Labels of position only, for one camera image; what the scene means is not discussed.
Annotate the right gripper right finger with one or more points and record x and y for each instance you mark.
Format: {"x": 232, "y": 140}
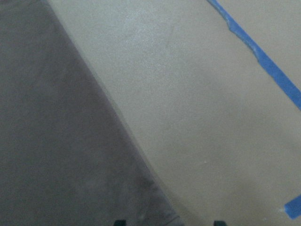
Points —
{"x": 219, "y": 223}

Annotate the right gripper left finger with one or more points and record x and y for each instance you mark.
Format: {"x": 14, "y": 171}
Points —
{"x": 120, "y": 223}

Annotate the dark brown t-shirt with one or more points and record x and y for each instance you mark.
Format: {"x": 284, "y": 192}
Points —
{"x": 65, "y": 157}

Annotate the blue tape line front crosswise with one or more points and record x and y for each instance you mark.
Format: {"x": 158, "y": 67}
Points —
{"x": 293, "y": 208}

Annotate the blue tape line near right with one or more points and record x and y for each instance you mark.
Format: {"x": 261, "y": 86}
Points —
{"x": 280, "y": 78}

